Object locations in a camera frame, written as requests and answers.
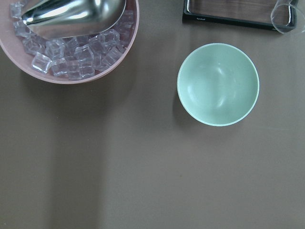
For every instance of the black wooden tray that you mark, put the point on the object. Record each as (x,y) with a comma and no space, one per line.
(248,13)

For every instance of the mint green bowl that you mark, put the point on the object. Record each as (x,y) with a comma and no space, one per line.
(218,84)

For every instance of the metal ice scoop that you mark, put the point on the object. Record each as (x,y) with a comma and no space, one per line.
(52,19)

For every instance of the clear glass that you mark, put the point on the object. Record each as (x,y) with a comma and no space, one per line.
(288,16)

